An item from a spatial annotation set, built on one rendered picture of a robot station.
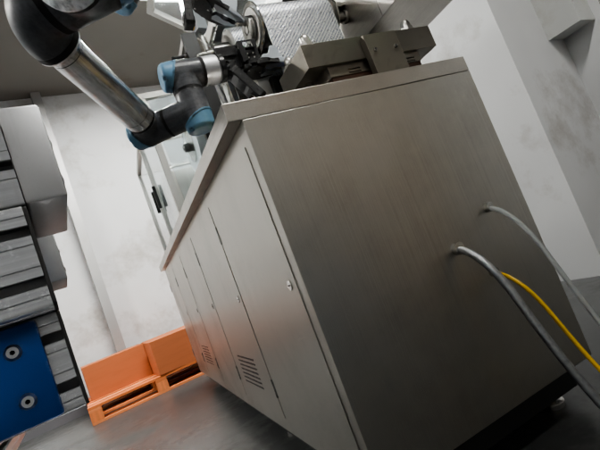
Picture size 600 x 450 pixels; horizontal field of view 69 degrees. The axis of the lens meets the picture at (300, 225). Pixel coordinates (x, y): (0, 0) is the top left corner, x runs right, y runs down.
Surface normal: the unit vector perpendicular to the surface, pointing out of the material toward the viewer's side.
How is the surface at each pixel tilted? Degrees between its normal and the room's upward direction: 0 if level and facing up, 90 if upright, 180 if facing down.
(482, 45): 90
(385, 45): 90
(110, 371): 90
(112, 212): 90
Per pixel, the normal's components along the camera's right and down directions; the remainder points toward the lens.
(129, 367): 0.46, -0.25
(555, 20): -0.82, 0.26
